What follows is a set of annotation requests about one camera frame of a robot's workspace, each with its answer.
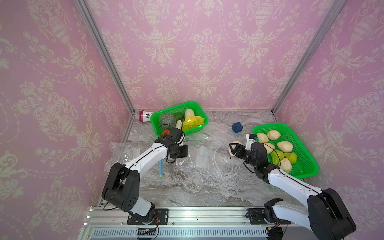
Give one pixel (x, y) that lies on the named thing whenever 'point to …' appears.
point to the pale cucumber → (179, 124)
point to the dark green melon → (167, 121)
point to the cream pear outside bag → (262, 138)
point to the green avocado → (179, 116)
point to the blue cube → (237, 127)
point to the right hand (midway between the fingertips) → (227, 148)
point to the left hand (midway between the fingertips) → (187, 154)
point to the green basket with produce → (189, 117)
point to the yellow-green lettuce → (192, 122)
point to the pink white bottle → (145, 116)
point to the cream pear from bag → (285, 146)
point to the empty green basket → (305, 166)
